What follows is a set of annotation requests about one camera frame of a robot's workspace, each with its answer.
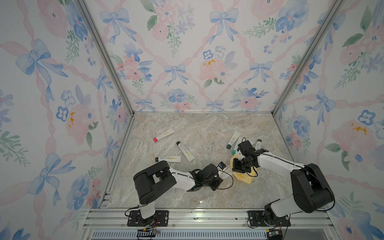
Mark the aluminium frame post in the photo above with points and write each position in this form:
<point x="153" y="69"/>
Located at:
<point x="95" y="34"/>
<point x="321" y="32"/>

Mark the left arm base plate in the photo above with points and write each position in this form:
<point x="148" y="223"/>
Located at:
<point x="159" y="219"/>

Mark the black cap toothpaste tube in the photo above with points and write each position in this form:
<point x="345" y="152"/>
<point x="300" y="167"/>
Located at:
<point x="188" y="155"/>

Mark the pink cap toothpaste tube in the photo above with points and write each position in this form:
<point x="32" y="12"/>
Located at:
<point x="163" y="135"/>
<point x="225" y="173"/>

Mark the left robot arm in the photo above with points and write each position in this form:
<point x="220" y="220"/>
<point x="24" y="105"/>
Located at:
<point x="154" y="181"/>

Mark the dark green cap toothpaste tube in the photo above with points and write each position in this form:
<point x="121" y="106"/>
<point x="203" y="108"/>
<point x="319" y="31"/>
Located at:
<point x="235" y="136"/>

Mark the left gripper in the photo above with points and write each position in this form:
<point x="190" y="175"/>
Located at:
<point x="217" y="182"/>

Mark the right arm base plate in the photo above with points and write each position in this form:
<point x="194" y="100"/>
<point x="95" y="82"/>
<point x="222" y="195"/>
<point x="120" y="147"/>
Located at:
<point x="258" y="218"/>

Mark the toothpaste tube near left arm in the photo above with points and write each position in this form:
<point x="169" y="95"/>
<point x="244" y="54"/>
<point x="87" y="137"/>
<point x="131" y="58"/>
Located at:
<point x="169" y="159"/>

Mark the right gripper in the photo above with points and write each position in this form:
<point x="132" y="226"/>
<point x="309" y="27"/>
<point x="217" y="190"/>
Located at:
<point x="235" y="168"/>

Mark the yellow cleaning cloth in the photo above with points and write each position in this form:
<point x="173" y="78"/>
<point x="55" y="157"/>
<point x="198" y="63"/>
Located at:
<point x="245" y="178"/>

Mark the left aluminium frame post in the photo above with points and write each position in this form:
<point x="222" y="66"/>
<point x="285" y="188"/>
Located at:
<point x="95" y="34"/>

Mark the aluminium front rail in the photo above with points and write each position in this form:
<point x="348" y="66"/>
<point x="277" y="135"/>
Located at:
<point x="205" y="224"/>

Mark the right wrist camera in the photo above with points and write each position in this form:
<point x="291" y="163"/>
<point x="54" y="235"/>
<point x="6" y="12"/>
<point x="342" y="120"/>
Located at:
<point x="245" y="148"/>

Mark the right aluminium frame post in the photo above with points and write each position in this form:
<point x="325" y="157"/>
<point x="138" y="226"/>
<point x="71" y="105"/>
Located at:
<point x="321" y="32"/>

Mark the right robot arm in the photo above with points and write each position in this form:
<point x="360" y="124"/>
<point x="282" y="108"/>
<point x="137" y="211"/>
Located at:
<point x="310" y="190"/>

